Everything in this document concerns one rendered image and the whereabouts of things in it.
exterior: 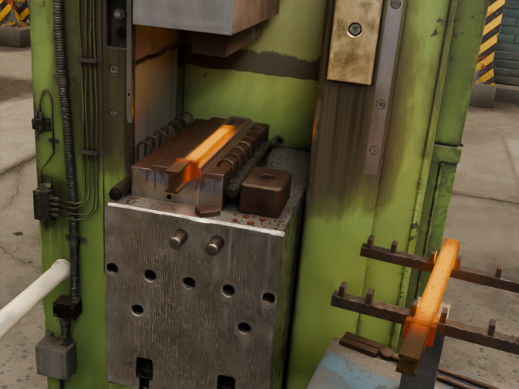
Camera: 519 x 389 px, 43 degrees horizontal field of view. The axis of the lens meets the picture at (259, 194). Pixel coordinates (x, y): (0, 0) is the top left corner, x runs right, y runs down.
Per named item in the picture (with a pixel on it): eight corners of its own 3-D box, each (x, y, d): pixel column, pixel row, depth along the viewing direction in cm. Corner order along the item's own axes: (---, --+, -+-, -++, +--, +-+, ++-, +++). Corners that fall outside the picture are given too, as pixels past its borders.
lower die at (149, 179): (221, 210, 138) (223, 171, 134) (131, 194, 141) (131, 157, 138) (266, 152, 176) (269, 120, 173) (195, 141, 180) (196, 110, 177)
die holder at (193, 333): (266, 417, 146) (284, 233, 129) (105, 381, 153) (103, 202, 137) (308, 295, 197) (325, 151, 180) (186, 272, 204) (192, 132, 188)
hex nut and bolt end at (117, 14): (123, 41, 145) (123, 8, 143) (111, 39, 146) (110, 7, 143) (128, 39, 147) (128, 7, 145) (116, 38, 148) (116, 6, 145)
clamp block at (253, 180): (278, 219, 135) (281, 189, 133) (238, 212, 137) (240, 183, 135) (290, 198, 146) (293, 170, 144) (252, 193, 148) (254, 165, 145)
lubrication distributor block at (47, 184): (55, 235, 162) (54, 182, 157) (33, 231, 164) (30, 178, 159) (63, 229, 166) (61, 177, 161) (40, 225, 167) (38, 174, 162)
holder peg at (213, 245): (217, 258, 130) (218, 245, 129) (205, 255, 131) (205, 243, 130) (223, 249, 134) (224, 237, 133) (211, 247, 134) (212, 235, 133)
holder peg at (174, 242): (180, 251, 132) (181, 238, 131) (167, 248, 132) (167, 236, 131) (187, 242, 135) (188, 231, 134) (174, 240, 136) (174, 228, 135)
